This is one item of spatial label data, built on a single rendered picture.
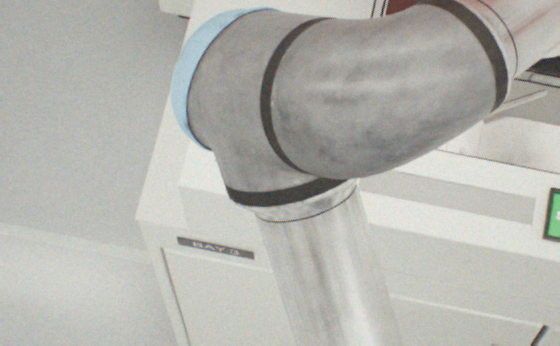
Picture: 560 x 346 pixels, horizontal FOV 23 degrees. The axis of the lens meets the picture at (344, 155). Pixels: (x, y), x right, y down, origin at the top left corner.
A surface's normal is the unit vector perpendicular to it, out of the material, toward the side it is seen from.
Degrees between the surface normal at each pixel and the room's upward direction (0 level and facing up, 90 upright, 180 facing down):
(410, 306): 90
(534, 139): 0
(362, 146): 62
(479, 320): 90
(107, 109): 0
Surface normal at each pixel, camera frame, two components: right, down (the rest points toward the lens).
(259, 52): -0.62, -0.47
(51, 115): 0.04, -0.37
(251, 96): -0.77, 0.03
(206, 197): -0.19, 0.91
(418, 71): 0.12, -0.10
